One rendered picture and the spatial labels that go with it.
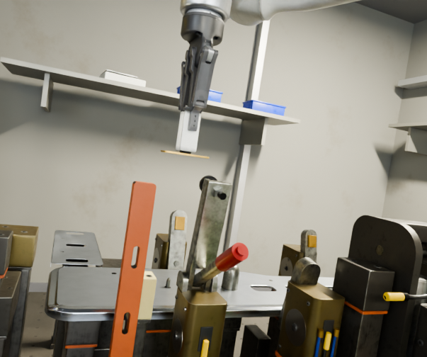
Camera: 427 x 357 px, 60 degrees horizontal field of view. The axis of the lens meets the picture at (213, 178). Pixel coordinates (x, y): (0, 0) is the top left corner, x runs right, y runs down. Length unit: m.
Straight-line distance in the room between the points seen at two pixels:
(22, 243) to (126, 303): 0.29
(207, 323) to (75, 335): 0.22
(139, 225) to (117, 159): 2.72
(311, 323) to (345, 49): 3.78
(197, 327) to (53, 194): 2.77
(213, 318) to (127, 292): 0.12
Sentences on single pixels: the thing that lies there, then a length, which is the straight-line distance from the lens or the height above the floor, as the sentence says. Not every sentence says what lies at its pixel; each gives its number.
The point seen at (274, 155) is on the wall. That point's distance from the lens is 3.67.
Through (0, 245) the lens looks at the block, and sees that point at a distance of 0.66.
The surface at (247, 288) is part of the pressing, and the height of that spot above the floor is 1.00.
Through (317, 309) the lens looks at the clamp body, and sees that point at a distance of 0.58.
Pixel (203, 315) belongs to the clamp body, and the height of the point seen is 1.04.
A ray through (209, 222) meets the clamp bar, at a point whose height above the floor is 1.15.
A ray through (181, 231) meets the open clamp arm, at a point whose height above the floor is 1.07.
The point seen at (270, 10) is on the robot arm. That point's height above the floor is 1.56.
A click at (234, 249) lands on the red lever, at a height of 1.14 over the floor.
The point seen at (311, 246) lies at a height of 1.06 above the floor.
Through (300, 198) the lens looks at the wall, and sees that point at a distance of 3.87.
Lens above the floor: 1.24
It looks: 2 degrees down
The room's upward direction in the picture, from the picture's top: 8 degrees clockwise
